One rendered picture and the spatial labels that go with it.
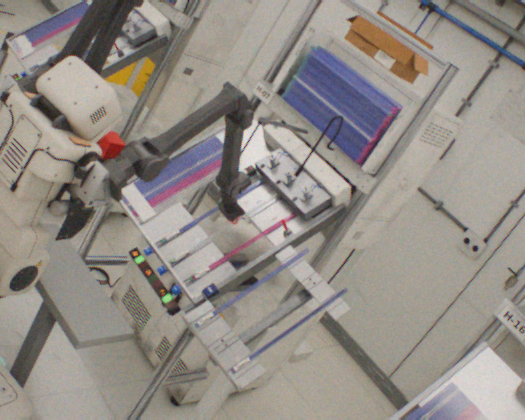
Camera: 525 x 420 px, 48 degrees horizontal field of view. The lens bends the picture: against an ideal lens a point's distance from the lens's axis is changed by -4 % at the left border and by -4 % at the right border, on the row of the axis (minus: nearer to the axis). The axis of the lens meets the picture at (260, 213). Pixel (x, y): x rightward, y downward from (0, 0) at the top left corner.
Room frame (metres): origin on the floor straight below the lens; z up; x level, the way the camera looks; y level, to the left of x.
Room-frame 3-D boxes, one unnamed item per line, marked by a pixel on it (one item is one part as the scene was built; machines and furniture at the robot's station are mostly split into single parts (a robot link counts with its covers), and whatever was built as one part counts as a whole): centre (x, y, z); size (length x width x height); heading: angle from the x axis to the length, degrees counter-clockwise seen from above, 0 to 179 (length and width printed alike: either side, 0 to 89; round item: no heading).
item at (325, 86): (2.53, -0.04, 1.52); 0.51 x 0.13 x 0.27; 55
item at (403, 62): (2.84, -0.12, 1.82); 0.68 x 0.30 x 0.20; 55
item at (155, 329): (2.66, -0.06, 0.31); 0.70 x 0.65 x 0.62; 55
